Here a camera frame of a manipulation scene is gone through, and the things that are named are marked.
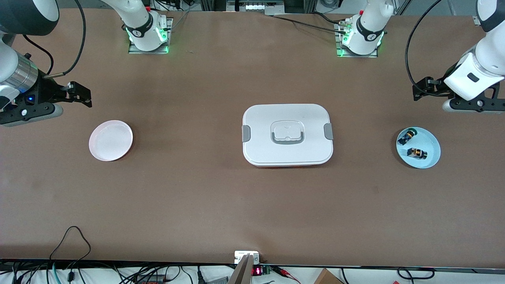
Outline black floor cable loop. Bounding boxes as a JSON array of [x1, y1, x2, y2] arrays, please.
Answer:
[[397, 267, 435, 280]]

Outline thin black looped cable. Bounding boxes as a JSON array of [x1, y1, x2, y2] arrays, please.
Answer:
[[49, 226, 92, 265]]

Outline long black table cable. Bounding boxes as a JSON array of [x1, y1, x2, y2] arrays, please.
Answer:
[[268, 15, 348, 34]]

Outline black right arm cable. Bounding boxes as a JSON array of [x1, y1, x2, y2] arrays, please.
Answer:
[[22, 0, 87, 79]]

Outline silver rack with lights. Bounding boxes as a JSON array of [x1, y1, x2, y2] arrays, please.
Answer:
[[227, 0, 284, 15]]

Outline brown cardboard box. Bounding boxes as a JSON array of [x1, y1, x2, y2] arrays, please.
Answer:
[[314, 268, 344, 284]]

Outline red clip lead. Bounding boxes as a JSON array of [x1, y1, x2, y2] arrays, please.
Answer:
[[272, 266, 300, 283]]

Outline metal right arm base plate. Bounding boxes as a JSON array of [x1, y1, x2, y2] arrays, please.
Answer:
[[128, 17, 173, 55]]

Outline small white clamp block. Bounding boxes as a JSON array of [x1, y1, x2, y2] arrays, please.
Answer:
[[234, 251, 260, 265]]

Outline pale pink round plate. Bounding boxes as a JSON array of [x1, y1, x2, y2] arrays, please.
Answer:
[[89, 120, 134, 162]]

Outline black power strip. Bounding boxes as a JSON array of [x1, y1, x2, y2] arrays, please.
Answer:
[[136, 274, 166, 284]]

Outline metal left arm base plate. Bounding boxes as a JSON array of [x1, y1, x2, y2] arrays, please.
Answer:
[[335, 22, 379, 58]]

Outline light blue round plate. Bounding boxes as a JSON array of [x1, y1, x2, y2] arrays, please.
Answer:
[[396, 127, 441, 169]]

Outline grey metal bar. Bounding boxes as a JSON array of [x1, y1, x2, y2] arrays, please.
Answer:
[[228, 254, 254, 284]]

